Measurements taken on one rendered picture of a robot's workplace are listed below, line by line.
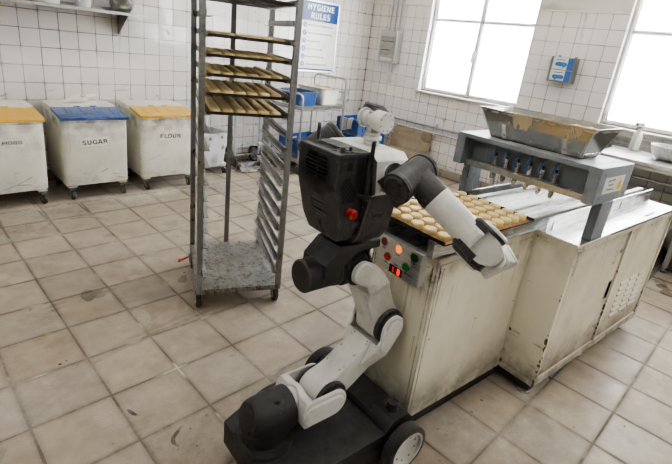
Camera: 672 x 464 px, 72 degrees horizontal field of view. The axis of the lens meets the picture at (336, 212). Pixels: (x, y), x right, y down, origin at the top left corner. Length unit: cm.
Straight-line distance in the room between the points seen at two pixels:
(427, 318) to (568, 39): 433
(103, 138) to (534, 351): 367
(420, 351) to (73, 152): 340
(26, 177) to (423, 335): 345
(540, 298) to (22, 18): 442
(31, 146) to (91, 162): 46
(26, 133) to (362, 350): 327
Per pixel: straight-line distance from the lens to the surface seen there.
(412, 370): 199
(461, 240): 132
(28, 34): 492
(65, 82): 501
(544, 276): 232
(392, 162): 142
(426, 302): 182
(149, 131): 462
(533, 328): 243
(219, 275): 287
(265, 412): 171
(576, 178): 227
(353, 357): 185
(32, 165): 440
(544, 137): 230
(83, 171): 451
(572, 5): 576
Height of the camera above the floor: 153
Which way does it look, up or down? 20 degrees down
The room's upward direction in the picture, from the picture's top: 7 degrees clockwise
